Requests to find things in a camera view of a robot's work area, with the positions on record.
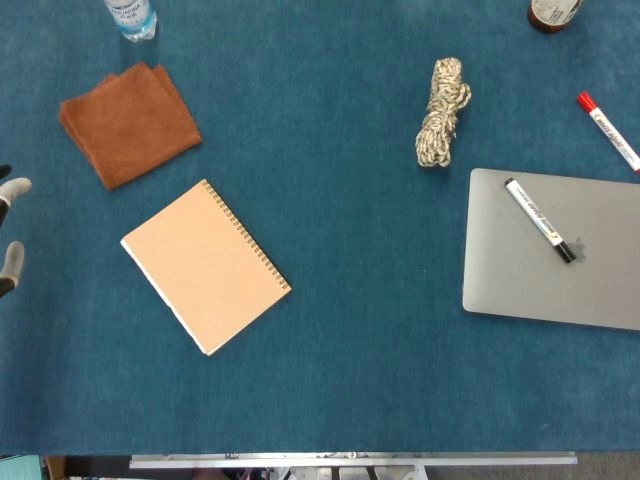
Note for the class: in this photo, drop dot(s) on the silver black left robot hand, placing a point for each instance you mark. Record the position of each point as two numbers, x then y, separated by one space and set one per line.
15 187

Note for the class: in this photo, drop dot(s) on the kraft cover spiral notebook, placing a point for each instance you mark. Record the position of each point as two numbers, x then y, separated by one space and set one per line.
205 265

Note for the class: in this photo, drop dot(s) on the closed grey laptop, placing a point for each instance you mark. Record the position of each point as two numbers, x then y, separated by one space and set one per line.
515 280

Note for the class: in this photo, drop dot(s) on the folded brown cloth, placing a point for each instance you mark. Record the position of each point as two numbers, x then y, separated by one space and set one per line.
130 125

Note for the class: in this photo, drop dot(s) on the clear plastic water bottle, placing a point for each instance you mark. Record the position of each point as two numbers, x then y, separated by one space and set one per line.
131 20

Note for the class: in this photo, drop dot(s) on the teal box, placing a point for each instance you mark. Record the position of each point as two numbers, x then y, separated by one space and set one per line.
17 469

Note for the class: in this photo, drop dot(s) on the blue felt table cover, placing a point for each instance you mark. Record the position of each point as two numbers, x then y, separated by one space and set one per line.
350 250

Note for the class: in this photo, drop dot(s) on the black cap whiteboard marker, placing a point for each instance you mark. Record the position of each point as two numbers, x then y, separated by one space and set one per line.
537 217

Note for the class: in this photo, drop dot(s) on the amber tea drink bottle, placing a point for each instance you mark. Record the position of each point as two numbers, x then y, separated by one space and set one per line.
550 17

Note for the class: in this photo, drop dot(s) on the red cap whiteboard marker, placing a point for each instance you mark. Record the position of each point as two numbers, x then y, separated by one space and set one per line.
607 127

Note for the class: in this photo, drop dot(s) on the aluminium table edge rail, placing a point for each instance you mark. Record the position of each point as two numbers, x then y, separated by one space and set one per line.
350 459

